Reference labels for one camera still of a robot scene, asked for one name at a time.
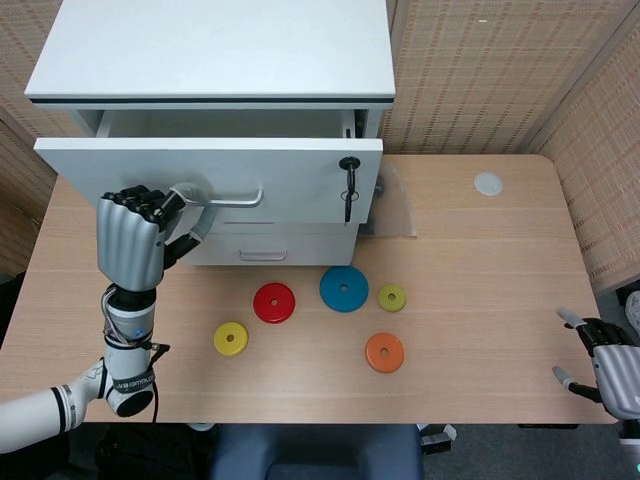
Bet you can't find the red disc with hole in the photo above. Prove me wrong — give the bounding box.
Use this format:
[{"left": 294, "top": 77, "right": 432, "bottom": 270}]
[{"left": 252, "top": 282, "right": 297, "bottom": 325}]

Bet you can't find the black key on ring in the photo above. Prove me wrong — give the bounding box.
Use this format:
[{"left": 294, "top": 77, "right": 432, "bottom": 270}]
[{"left": 339, "top": 188, "right": 360, "bottom": 225}]

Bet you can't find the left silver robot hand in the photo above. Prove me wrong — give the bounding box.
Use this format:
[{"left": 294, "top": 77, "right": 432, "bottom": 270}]
[{"left": 95, "top": 182, "right": 221, "bottom": 294}]

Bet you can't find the grey round cable grommet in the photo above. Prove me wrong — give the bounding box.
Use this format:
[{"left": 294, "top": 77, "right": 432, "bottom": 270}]
[{"left": 473, "top": 172, "right": 504, "bottom": 197}]

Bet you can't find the white drawer with handle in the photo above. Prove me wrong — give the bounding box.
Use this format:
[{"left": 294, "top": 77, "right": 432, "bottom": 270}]
[{"left": 172, "top": 233, "right": 360, "bottom": 267}]

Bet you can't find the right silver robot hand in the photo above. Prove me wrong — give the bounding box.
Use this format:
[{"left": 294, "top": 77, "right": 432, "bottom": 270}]
[{"left": 552, "top": 306, "right": 640, "bottom": 425}]

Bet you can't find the white drawer front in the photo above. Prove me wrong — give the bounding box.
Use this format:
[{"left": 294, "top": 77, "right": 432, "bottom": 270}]
[{"left": 205, "top": 221, "right": 362, "bottom": 239}]

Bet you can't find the white drawer cabinet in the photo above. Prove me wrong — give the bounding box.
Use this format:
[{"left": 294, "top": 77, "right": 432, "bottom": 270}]
[{"left": 25, "top": 0, "right": 397, "bottom": 267}]

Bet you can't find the orange disc with hole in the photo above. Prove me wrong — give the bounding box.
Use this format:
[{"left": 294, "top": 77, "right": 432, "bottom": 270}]
[{"left": 364, "top": 332, "right": 406, "bottom": 374}]

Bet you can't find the black key in lock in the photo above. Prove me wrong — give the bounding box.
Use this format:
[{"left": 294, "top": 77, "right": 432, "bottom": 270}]
[{"left": 338, "top": 156, "right": 362, "bottom": 195}]

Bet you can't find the white shoe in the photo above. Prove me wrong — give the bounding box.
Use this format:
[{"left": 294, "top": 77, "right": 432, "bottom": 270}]
[{"left": 623, "top": 292, "right": 640, "bottom": 335}]

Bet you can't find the white grey device under table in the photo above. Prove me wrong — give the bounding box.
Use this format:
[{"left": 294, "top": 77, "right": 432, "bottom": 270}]
[{"left": 418, "top": 423, "right": 458, "bottom": 456}]

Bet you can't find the yellow disc with hole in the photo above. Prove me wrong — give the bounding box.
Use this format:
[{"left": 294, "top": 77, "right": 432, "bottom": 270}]
[{"left": 213, "top": 321, "right": 250, "bottom": 358}]

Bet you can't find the white drawer with lock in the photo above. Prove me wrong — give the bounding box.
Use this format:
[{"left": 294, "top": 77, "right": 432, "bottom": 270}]
[{"left": 33, "top": 107, "right": 385, "bottom": 227}]

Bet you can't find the clear plastic bag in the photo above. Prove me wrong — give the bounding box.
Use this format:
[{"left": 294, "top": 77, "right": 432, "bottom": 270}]
[{"left": 358, "top": 162, "right": 419, "bottom": 239}]

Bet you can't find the small olive green disc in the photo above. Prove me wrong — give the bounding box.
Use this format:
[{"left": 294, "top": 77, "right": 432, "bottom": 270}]
[{"left": 377, "top": 284, "right": 407, "bottom": 315}]

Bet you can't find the large blue disc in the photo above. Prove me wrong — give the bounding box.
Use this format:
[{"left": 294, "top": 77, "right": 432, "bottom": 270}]
[{"left": 319, "top": 265, "right": 370, "bottom": 314}]

